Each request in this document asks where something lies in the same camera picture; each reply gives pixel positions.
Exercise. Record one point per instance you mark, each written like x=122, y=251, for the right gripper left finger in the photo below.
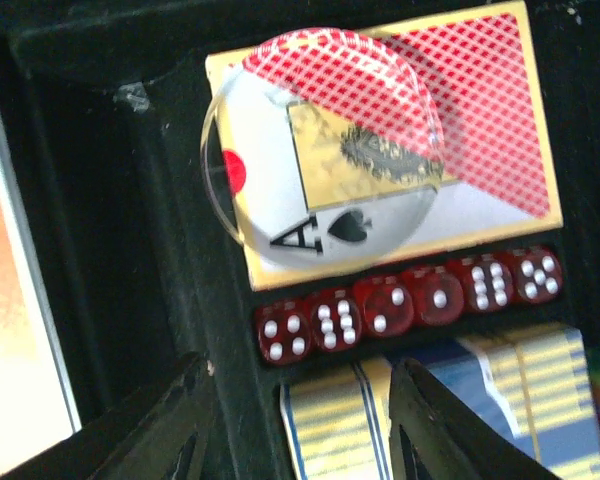
x=160, y=431

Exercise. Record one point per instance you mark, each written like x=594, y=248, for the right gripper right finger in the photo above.
x=434, y=435

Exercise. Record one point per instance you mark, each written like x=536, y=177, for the blue gold card deck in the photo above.
x=529, y=385

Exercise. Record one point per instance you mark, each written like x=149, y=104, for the red die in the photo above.
x=537, y=273
x=487, y=283
x=335, y=319
x=437, y=295
x=385, y=305
x=283, y=332

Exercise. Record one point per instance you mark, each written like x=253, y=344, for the aluminium poker case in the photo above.
x=101, y=104

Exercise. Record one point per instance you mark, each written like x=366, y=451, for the red playing card deck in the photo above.
x=479, y=67

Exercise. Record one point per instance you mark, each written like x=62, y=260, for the clear dealer puck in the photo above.
x=320, y=148

